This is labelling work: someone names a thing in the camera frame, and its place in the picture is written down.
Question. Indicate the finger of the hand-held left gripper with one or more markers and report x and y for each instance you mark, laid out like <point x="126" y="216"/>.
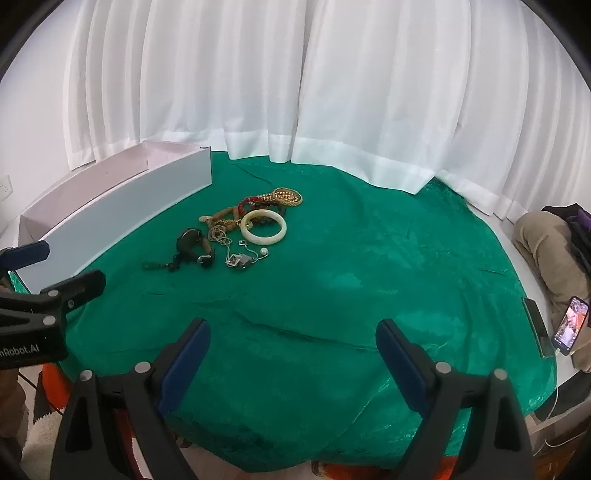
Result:
<point x="27" y="253"/>
<point x="78" y="288"/>

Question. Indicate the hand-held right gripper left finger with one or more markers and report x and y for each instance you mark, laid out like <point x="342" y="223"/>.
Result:
<point x="184" y="360"/>

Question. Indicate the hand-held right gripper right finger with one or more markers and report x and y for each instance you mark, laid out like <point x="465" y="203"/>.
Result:
<point x="401" y="364"/>

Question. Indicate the white cardboard box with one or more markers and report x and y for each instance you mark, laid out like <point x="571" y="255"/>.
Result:
<point x="115" y="217"/>

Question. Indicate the orange patterned rug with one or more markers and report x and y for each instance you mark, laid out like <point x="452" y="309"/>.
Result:
<point x="46" y="401"/>

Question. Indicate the silver square pendant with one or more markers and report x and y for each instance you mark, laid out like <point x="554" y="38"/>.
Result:
<point x="236" y="261"/>

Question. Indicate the green table cloth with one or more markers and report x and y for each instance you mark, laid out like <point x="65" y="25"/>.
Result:
<point x="323" y="277"/>

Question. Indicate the black smartphone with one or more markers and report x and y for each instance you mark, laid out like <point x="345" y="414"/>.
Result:
<point x="538" y="327"/>

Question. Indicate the white jade bangle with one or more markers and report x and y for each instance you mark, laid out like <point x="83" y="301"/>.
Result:
<point x="264" y="238"/>

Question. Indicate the smartphone with lit screen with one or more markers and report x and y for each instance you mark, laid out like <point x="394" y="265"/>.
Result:
<point x="570" y="325"/>

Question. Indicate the beige cloth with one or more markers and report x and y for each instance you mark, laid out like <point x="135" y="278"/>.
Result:
<point x="545" y="249"/>

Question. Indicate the gold bangle stack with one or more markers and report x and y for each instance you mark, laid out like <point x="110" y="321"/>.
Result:
<point x="291" y="197"/>

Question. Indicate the dark cloth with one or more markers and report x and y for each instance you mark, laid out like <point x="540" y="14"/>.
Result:
<point x="575" y="226"/>

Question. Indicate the white curtain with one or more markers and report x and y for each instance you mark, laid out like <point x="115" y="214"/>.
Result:
<point x="323" y="92"/>

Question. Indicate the white wall socket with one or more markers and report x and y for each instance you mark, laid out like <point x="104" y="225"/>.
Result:
<point x="4" y="187"/>

